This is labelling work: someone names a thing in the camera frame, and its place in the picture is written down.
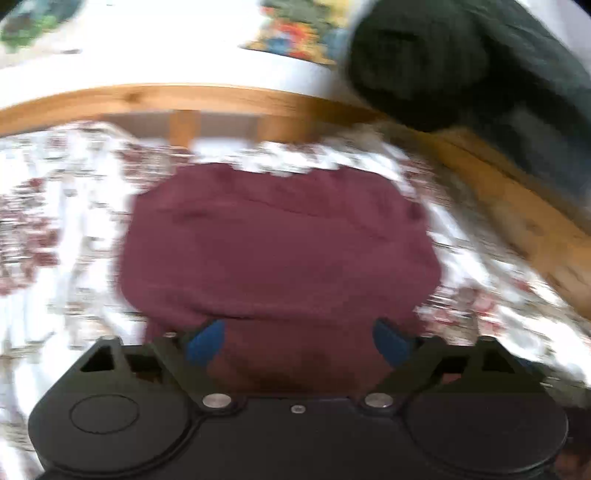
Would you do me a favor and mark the maroon garment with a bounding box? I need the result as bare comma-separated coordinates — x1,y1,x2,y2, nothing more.
115,162,442,398

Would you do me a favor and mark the grey cloth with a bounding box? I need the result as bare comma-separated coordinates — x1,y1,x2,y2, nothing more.
480,105,591,219

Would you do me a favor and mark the black cloth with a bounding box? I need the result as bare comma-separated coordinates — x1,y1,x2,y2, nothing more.
344,0,591,136

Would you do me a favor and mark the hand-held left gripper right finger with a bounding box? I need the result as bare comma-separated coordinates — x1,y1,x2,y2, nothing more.
359,317,542,412

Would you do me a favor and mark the floral white bedspread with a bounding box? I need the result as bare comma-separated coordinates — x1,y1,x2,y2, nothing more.
0,119,591,480

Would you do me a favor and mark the green wall poster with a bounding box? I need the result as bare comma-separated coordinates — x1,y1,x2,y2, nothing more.
0,0,89,52

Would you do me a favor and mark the wooden bed frame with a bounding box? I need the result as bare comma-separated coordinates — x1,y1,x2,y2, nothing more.
0,83,591,320

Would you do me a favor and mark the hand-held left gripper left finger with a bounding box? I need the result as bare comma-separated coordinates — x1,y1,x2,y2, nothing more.
79,319,234,414

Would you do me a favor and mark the colourful wall poster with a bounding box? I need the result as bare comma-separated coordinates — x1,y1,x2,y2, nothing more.
239,0,357,66

